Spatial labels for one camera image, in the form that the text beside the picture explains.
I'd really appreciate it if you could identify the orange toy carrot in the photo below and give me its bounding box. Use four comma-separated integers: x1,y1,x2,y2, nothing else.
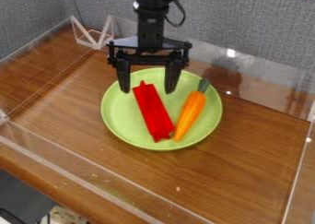
173,79,209,142

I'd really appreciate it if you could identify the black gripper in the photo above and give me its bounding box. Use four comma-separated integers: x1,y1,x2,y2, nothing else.
107,9,192,94

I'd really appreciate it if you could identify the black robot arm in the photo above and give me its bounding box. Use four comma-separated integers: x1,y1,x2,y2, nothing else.
107,0,192,94

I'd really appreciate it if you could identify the red rectangular block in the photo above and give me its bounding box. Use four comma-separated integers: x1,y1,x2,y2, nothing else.
133,80,175,143

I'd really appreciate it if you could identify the clear acrylic enclosure wall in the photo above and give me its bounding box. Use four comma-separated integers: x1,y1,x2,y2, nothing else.
0,21,315,224

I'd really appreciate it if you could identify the clear acrylic corner bracket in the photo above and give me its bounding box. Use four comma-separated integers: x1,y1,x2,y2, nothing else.
71,16,115,50

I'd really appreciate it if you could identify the black cable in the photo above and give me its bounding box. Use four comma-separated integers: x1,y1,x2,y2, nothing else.
164,0,187,29

